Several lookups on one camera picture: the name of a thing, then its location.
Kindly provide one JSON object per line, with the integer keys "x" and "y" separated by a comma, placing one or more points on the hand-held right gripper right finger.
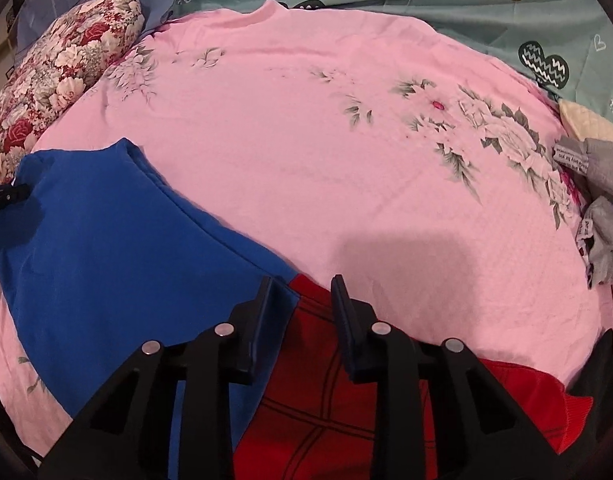
{"x": 342, "y": 322}

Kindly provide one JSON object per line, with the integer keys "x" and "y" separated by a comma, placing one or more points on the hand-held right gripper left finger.
{"x": 262, "y": 322}

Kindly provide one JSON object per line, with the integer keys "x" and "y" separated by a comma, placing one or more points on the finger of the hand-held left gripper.
{"x": 6, "y": 197}

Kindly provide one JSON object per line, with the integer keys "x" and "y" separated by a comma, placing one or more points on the blue pants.
{"x": 111, "y": 240}

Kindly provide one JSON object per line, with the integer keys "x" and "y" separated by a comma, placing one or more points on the red checked garment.
{"x": 306, "y": 410}

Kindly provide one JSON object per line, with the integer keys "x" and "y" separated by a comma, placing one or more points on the red floral pillow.
{"x": 51, "y": 85}

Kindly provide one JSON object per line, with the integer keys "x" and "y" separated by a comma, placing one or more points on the pink floral blanket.
{"x": 311, "y": 160}

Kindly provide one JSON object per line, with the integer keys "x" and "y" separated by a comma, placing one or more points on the dark object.
{"x": 594, "y": 370}

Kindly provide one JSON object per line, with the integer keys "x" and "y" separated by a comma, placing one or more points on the grey garment with label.
{"x": 599, "y": 165}

